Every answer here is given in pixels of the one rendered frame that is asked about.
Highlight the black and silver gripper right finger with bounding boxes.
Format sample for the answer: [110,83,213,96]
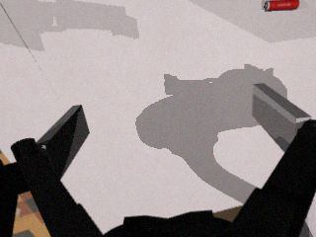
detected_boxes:
[219,83,316,237]

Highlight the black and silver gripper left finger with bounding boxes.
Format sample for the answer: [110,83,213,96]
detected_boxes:
[0,105,105,237]

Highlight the red battery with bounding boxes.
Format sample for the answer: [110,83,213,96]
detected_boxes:
[265,0,299,11]

